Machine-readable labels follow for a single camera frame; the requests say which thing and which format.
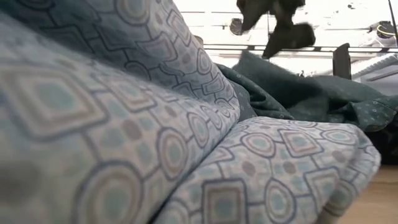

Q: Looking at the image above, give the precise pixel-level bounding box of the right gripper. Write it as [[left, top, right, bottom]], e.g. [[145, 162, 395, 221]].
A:
[[236, 0, 317, 60]]

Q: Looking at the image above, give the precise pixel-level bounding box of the teal dotted shirt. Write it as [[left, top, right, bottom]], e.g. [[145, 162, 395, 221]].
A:
[[216, 50, 398, 133]]

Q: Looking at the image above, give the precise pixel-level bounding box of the light blue patterned garment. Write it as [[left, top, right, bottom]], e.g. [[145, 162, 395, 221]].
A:
[[0, 0, 382, 224]]

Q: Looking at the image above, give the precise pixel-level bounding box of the round dark ceiling fixture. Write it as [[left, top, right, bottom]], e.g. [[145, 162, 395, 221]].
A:
[[229, 17, 244, 36]]

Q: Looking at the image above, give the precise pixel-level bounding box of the black and yellow round device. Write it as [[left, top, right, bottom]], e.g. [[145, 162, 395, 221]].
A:
[[375, 20, 397, 40]]

